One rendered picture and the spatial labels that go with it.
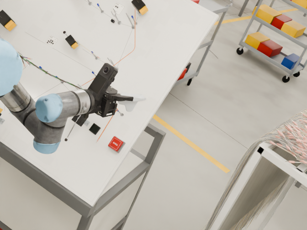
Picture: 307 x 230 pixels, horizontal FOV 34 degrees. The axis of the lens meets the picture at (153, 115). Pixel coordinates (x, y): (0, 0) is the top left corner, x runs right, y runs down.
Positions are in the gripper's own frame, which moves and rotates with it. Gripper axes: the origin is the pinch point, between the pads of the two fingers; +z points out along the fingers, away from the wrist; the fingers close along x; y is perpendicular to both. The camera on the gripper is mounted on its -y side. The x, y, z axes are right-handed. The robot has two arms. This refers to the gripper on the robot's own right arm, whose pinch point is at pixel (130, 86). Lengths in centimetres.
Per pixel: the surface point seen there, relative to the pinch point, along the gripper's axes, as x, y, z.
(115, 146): -24, 44, 29
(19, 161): -57, 66, 6
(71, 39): -66, 13, 32
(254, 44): -210, 107, 495
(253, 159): 29, 25, 49
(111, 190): -28, 75, 40
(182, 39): -30, 0, 64
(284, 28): -176, 70, 495
